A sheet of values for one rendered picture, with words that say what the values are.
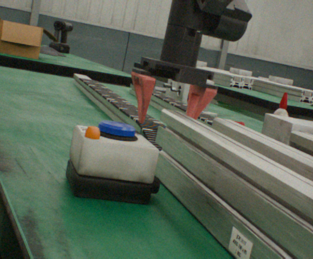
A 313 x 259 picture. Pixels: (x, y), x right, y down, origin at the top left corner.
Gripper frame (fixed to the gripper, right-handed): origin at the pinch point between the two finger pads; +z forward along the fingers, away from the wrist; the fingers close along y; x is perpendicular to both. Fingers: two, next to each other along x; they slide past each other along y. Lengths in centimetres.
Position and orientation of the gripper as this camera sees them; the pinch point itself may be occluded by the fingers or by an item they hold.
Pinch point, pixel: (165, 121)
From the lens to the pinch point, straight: 90.4
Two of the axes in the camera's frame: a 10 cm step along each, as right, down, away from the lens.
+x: -3.0, -1.9, 9.3
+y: 9.3, 1.5, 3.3
